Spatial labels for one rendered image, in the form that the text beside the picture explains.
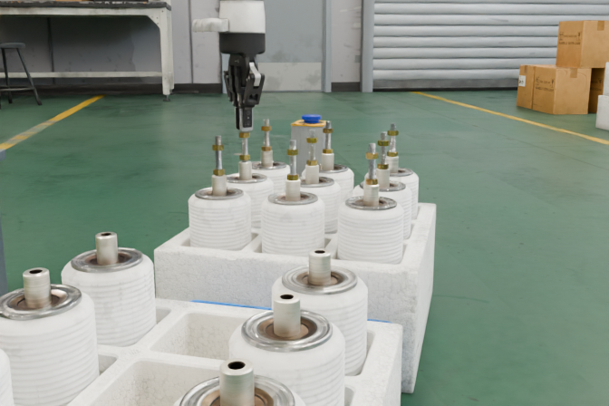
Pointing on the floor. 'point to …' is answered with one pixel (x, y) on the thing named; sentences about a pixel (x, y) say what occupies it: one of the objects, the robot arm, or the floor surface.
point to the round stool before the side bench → (24, 70)
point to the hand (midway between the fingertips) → (243, 119)
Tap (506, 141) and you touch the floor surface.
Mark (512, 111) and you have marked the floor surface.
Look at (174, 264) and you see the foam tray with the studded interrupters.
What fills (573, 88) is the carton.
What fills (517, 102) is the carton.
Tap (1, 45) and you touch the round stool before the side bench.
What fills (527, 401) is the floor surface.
